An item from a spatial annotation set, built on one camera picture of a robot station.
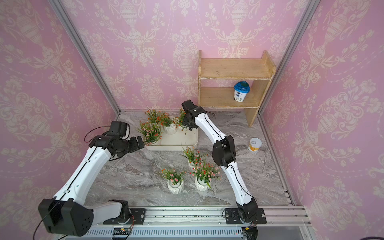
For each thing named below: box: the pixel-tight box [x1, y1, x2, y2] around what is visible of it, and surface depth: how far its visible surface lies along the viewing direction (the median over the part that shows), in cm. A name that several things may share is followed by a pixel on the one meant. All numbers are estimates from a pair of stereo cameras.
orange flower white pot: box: [144, 107, 161, 127], surface depth 102 cm
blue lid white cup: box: [234, 81, 251, 103], surface depth 94 cm
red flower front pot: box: [189, 161, 222, 192], surface depth 77 cm
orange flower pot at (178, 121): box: [172, 107, 187, 135], surface depth 94 cm
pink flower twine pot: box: [136, 121, 163, 146], surface depth 91 cm
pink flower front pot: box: [161, 168, 186, 194], surface depth 78 cm
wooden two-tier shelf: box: [198, 50, 276, 128], surface depth 90 cm
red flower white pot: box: [156, 111, 178, 135], surface depth 104 cm
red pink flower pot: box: [179, 146, 209, 170], surface depth 85 cm
